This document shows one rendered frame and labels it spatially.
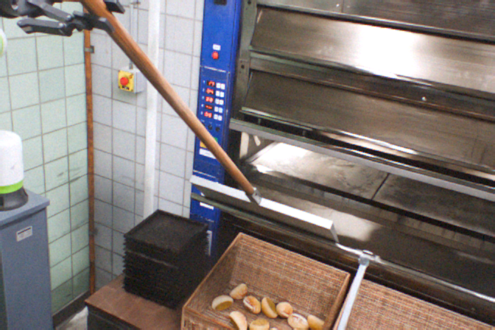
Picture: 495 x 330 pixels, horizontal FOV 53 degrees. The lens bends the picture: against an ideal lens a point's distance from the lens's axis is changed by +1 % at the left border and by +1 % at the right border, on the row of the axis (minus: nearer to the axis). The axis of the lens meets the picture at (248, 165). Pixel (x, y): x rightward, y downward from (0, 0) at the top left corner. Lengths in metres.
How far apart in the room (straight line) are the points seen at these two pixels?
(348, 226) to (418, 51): 0.78
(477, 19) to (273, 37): 0.74
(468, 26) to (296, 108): 0.69
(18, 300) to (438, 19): 1.78
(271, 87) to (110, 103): 0.90
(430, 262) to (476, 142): 0.53
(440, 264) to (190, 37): 1.42
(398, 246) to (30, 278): 1.43
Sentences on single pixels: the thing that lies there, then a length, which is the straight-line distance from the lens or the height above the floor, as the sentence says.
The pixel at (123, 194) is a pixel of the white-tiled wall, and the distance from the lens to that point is 2.77.
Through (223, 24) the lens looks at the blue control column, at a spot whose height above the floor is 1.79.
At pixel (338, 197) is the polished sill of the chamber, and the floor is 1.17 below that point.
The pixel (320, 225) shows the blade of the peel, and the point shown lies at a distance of 1.65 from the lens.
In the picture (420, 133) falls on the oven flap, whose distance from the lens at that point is 1.97.
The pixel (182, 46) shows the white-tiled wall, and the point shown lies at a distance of 2.30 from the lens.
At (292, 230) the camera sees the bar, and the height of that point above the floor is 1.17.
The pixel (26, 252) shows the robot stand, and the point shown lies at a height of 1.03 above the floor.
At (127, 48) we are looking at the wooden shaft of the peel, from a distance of 0.95.
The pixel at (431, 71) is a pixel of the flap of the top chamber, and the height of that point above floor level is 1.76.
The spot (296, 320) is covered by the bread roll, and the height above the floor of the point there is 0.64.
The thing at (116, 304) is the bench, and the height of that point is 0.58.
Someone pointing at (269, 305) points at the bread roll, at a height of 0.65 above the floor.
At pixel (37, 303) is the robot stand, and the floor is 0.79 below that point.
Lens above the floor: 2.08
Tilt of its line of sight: 23 degrees down
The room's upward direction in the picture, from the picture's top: 7 degrees clockwise
